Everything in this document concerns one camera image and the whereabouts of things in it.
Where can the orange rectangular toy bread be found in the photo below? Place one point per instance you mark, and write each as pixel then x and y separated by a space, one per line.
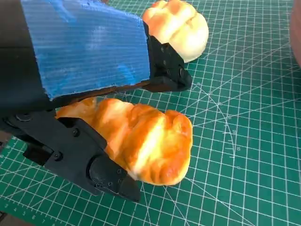
pixel 145 136

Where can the pale round toy bread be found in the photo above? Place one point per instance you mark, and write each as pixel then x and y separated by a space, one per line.
pixel 183 30

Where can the green cutting mat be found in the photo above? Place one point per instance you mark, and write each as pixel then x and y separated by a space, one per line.
pixel 235 141

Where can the pink bowl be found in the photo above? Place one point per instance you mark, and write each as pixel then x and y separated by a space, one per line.
pixel 296 28

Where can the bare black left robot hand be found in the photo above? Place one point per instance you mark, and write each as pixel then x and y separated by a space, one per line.
pixel 82 47

